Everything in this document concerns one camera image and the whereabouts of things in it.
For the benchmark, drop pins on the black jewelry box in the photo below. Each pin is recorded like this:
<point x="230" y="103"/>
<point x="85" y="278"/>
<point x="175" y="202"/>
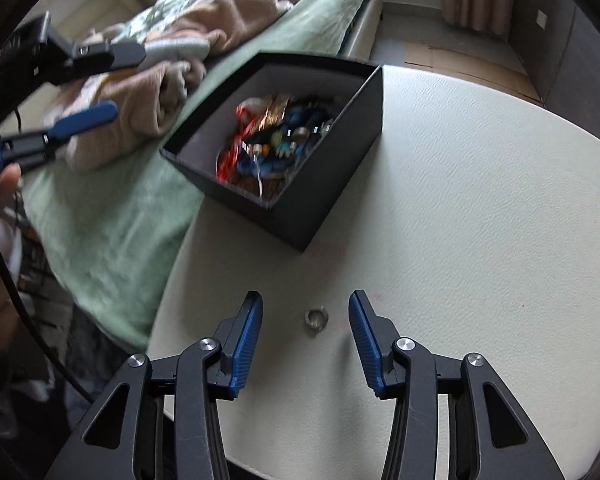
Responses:
<point x="320" y="200"/>

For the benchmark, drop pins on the gold jewelry piece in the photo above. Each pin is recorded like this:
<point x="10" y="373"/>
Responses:
<point x="272" y="112"/>

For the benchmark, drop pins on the white wall socket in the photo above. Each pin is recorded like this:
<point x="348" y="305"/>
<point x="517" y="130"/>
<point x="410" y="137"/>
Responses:
<point x="542" y="19"/>

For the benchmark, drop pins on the flattened cardboard sheets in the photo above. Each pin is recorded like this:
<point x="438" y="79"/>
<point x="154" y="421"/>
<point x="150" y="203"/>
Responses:
<point x="480" y="70"/>

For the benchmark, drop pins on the person's left hand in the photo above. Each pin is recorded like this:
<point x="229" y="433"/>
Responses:
<point x="5" y="190"/>

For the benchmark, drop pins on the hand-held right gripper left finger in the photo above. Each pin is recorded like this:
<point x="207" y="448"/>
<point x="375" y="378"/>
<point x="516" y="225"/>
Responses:
<point x="245" y="345"/>

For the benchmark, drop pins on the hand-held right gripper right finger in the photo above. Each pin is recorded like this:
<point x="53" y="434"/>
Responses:
<point x="365" y="345"/>

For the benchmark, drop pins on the bed with green sheet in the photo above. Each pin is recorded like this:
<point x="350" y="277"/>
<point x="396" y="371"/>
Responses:
<point x="115" y="220"/>

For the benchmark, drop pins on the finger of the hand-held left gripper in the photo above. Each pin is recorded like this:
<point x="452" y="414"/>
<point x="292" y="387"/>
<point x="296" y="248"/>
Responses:
<point x="87" y="117"/>
<point x="115" y="54"/>

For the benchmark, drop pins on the pink blanket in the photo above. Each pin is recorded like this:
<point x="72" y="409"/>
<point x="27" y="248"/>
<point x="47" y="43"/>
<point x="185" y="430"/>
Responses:
<point x="220" y="20"/>

